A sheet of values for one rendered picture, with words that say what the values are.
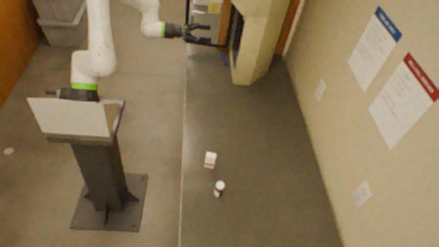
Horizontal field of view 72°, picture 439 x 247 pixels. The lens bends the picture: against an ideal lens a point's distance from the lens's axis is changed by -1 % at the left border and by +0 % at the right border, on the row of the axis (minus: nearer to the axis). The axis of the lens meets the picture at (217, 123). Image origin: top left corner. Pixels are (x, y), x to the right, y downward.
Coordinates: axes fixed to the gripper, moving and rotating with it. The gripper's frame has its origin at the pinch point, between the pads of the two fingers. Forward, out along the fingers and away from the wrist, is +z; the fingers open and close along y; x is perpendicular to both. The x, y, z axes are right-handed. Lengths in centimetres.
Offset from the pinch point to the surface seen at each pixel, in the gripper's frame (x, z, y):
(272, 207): 26, 29, -99
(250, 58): 5.1, 24.5, -14.5
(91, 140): 26, -58, -64
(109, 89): 120, -88, 75
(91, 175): 70, -68, -57
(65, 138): 26, -71, -63
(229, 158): 26, 11, -72
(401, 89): -37, 60, -86
